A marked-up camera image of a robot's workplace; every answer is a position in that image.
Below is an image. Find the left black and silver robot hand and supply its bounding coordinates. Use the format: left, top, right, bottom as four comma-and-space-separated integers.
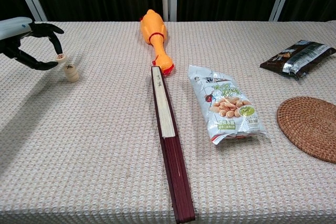
0, 16, 65, 71

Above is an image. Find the orange rubber chicken toy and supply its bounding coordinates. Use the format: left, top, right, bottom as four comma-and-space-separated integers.
140, 9, 174, 76

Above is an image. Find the beige waffle tablecloth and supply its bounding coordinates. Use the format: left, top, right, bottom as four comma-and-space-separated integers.
0, 20, 336, 224

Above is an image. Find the dark red folded fan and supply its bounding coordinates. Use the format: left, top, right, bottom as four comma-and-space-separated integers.
151, 66, 196, 222

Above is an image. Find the white peanut snack bag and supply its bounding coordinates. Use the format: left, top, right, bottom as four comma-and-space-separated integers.
187, 64, 267, 145

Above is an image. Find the dark brown snack packet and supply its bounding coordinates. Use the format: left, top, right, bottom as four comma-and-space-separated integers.
259, 39, 336, 79

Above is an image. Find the round woven rattan coaster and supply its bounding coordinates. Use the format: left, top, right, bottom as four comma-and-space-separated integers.
276, 96, 336, 164

